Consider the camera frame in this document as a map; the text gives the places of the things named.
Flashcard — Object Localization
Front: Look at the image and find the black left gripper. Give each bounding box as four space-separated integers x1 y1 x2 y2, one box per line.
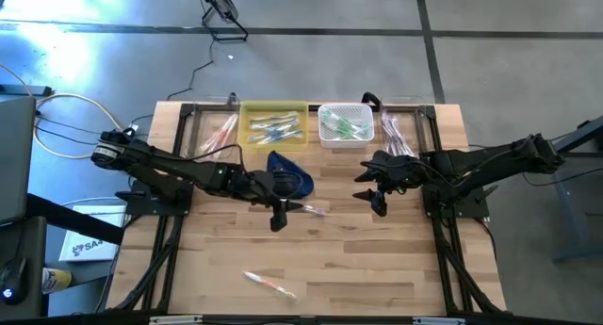
244 169 305 234

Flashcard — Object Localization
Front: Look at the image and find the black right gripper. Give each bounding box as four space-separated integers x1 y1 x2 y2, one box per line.
351 149 428 219

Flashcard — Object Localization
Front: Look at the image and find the blue plastic scoop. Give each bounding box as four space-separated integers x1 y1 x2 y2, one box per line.
266 150 316 199

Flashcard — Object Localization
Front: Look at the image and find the purple toothbrush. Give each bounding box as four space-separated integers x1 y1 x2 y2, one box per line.
381 112 405 156
390 122 416 157
385 115 416 157

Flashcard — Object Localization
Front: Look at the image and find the orange toothbrush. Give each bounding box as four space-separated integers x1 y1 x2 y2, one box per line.
242 270 301 301
200 122 232 154
205 114 236 147
214 115 240 148

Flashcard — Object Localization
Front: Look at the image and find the white perforated plastic basket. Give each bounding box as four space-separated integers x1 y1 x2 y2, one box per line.
318 103 376 150

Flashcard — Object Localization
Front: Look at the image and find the yellow plastic bin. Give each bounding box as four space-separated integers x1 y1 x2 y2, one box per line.
236 100 310 153

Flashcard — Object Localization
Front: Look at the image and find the clear plastic bin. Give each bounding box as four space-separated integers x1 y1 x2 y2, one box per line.
192 93 242 159
378 94 429 159

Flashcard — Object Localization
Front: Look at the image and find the black clamp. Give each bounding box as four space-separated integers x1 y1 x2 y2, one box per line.
360 91 383 113

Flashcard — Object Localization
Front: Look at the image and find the white printed box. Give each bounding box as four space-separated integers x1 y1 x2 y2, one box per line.
57 203 128 264

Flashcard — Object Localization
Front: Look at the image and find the dark metal table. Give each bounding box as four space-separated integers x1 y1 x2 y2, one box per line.
519 113 603 265

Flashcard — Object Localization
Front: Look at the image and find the black floor fan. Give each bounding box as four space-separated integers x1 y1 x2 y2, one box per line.
191 0 250 42

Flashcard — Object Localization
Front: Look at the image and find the black desk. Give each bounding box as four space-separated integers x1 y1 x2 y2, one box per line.
0 191 127 317

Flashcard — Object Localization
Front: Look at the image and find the yellow and white can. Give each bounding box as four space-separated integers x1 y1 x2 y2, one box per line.
41 267 73 295

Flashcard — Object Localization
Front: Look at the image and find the grey laptop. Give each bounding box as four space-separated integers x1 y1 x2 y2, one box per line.
0 95 38 226

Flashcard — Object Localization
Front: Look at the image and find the black computer mouse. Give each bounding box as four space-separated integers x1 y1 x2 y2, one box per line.
0 255 28 306

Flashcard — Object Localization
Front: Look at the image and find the silver frame bracket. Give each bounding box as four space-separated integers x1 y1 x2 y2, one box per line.
148 315 204 325
412 316 466 325

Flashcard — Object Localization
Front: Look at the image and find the black floor cable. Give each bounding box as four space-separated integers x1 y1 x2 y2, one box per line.
165 37 216 103

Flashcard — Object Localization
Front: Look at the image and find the yellow cable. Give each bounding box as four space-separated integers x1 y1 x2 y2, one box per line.
0 63 128 160

